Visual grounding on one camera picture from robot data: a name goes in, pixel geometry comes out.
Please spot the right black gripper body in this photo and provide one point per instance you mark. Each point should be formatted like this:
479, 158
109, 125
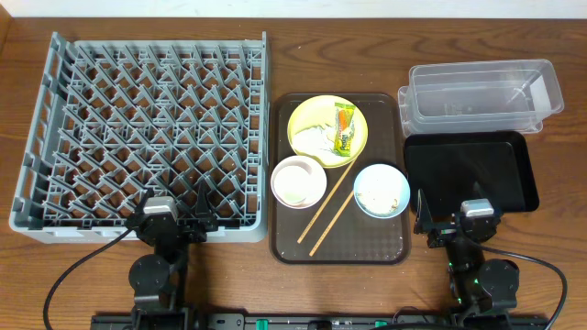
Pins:
448, 229

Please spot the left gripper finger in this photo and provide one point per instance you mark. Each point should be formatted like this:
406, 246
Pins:
202, 209
141, 204

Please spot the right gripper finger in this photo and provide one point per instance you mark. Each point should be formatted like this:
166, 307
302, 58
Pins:
423, 215
480, 192

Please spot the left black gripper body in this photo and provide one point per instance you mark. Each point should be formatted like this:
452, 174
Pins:
184, 229

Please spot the light blue bowl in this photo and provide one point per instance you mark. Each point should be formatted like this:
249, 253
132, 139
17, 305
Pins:
381, 191

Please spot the white bowl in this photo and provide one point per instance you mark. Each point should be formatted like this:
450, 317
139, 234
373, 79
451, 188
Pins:
316, 185

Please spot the yellow green snack wrapper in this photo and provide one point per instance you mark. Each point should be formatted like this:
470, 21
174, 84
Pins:
344, 128

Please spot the light green cup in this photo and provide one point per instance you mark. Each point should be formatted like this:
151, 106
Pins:
291, 184

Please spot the white tissue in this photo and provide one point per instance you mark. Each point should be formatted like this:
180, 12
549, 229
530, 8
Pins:
314, 138

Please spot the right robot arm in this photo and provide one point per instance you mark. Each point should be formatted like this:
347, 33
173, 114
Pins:
485, 288

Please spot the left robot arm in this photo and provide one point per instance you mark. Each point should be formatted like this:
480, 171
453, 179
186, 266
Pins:
158, 279

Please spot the black waste tray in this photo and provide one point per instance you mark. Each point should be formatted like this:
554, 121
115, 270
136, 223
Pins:
445, 167

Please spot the grey plastic dishwasher rack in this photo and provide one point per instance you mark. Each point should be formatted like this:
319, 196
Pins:
117, 118

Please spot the dark brown serving tray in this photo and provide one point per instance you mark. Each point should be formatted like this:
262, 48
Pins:
356, 238

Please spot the lower wooden chopstick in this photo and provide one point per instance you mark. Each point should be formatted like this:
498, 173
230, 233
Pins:
331, 224

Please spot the wooden chopstick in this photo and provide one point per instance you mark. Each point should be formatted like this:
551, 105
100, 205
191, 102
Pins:
325, 202
331, 224

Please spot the clear plastic bin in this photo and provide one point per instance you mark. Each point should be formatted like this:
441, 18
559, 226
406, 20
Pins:
479, 96

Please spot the upper wooden chopstick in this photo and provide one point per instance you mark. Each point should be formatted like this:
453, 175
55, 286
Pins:
325, 202

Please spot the yellow round plate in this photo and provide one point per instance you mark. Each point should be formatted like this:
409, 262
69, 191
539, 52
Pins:
320, 111

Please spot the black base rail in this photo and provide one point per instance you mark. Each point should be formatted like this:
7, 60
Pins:
238, 321

